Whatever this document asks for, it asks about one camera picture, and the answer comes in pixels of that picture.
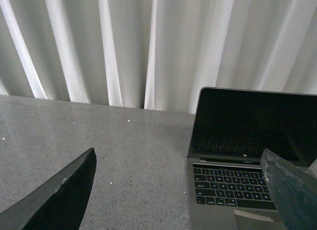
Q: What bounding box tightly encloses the white curtain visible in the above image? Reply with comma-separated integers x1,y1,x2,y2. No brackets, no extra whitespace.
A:
0,0,317,113

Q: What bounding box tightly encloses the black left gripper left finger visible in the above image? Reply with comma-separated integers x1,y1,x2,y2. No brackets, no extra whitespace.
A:
0,148,97,230

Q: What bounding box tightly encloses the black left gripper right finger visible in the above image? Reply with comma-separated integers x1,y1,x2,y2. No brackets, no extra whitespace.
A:
260,149,317,230

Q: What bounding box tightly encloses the grey laptop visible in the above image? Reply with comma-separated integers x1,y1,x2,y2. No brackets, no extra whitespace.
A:
187,87,317,230

